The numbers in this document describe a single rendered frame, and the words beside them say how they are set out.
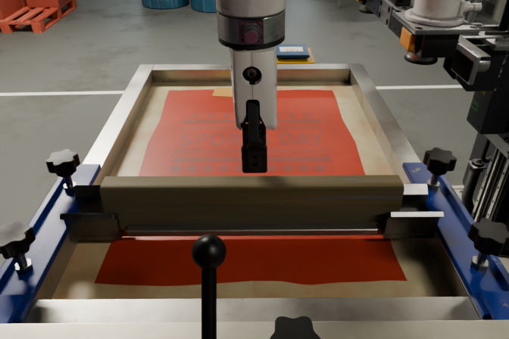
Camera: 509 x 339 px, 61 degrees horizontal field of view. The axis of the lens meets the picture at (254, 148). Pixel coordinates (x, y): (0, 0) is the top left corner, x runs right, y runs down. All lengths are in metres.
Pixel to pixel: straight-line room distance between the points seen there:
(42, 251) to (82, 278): 0.06
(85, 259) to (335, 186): 0.36
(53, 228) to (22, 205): 1.85
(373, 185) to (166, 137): 0.46
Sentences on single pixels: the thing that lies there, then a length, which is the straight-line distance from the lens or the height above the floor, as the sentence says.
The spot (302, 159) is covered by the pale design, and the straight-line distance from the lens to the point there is 0.82.
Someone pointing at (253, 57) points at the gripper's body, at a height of 1.25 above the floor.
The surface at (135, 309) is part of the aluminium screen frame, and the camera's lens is 0.54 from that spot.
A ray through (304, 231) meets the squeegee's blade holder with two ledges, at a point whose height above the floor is 0.99.
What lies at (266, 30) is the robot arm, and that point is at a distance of 0.47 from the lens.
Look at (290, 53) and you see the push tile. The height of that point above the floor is 0.97.
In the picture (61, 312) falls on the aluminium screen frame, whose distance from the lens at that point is 0.57.
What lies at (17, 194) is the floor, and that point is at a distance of 2.59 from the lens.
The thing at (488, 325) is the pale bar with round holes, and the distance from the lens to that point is 0.50.
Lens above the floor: 1.41
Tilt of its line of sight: 32 degrees down
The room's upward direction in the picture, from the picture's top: straight up
